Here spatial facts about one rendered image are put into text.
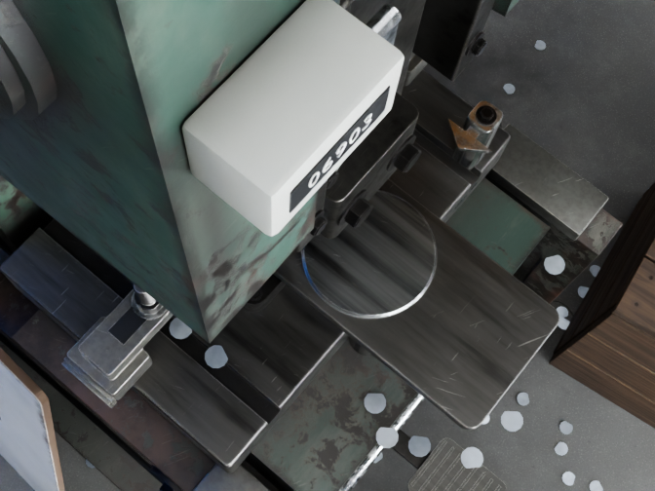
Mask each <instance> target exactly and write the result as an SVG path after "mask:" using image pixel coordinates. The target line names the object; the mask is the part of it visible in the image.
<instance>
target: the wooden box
mask: <svg viewBox="0 0 655 491"><path fill-rule="evenodd" d="M549 364H550V365H552V366H554V367H555V368H557V369H559V370H560V371H562V372H563V373H565V374H567V375H568V376H570V377H572V378H573V379H575V380H576V381H578V382H580V383H581V384H583V385H585V386H586V387H588V388H589V389H591V390H593V391H594V392H596V393H598V394H599V395H601V396H602V397H605V398H606V399H608V400H610V401H611V402H613V403H614V404H616V405H618V406H619V407H621V408H623V409H624V410H626V411H627V412H629V413H631V414H632V415H634V416H636V417H637V418H638V419H639V420H641V421H643V422H644V423H646V424H648V425H649V426H651V427H653V428H654V429H655V183H654V184H653V185H652V186H651V187H650V188H649V189H648V190H647V191H646V192H645V193H644V194H643V196H642V198H641V199H640V200H639V201H638V203H637V204H636V207H635V209H634V211H633V212H632V214H631V216H630V218H629V219H628V221H627V223H626V225H625V227H624V228H623V230H622V232H621V234H620V235H619V237H618V239H617V241H616V242H615V244H614V246H613V248H612V249H611V250H610V252H609V254H608V256H607V257H606V259H605V261H604V263H603V265H602V266H601V268H600V270H599V272H598V273H597V276H596V278H595V279H594V281H593V283H592V285H591V287H590V288H589V290H588V292H587V294H586V295H585V297H584V299H583V301H582V303H581V304H580V306H579V308H578V310H577V311H576V313H575V315H574V317H573V318H572V320H571V322H570V324H569V326H568V327H567V329H566V330H565V332H564V333H563V335H562V337H561V339H560V341H559V343H558V345H557V347H556V348H555V350H554V355H553V356H552V358H551V360H550V361H549Z"/></svg>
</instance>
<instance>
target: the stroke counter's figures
mask: <svg viewBox="0 0 655 491"><path fill-rule="evenodd" d="M371 116H372V114H371V113H370V114H369V115H368V116H367V117H366V118H365V120H364V122H366V123H367V122H368V123H367V124H366V126H365V127H364V128H363V129H362V131H363V130H365V129H366V127H367V126H368V125H369V123H370V121H371V119H370V118H371ZM355 132H357V133H356V136H355V137H354V139H353V140H352V137H353V135H354V133H355ZM359 132H360V128H356V129H355V130H354V131H353V132H352V134H351V136H350V138H349V143H350V144H351V143H353V142H354V141H355V139H356V138H357V136H358V135H359ZM346 144H347V142H346V141H344V142H343V143H342V144H341V145H340V146H339V147H338V149H337V151H336V154H339V155H338V156H337V158H339V157H340V155H341V154H342V152H343V150H344V149H345V147H346ZM342 146H343V147H342ZM341 147H342V148H341ZM340 148H341V149H340ZM330 159H331V157H329V158H328V160H327V162H326V163H325V165H324V167H323V172H326V171H327V170H328V169H329V167H330V166H331V164H332V160H330ZM315 175H317V177H316V179H315V181H314V182H313V183H312V180H313V178H314V176H315ZM319 176H320V173H319V172H318V171H316V172H315V173H314V174H313V176H312V177H311V179H310V181H309V183H308V186H309V187H312V186H313V185H314V184H315V183H316V182H317V180H318V178H319Z"/></svg>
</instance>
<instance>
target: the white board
mask: <svg viewBox="0 0 655 491"><path fill-rule="evenodd" d="M0 455H1V456H2V457H3V458H4V459H5V460H6V461H7V462H8V463H9V464H10V465H11V466H12V467H13V468H14V469H15V471H16V472H17V473H18V474H19V475H20V476H21V477H22V478H23V479H24V480H25V481H26V482H27V483H28V484H29V485H30V486H31V487H32V488H33V489H34V490H35V491H65V490H64V484H63V478H62V473H61V467H60V462H59V456H58V447H57V441H56V436H55V430H54V424H53V419H52V413H51V408H50V403H49V399H48V397H47V396H46V394H45V393H44V392H43V391H42V389H41V388H40V387H39V386H38V385H37V384H36V383H35V382H34V381H33V380H32V379H31V378H30V377H29V376H28V375H27V374H26V373H25V372H24V371H23V370H22V369H21V368H20V367H19V366H18V365H17V364H16V363H15V362H14V361H13V360H12V359H11V358H10V357H9V356H8V355H7V354H6V353H5V352H4V351H3V350H2V349H1V348H0Z"/></svg>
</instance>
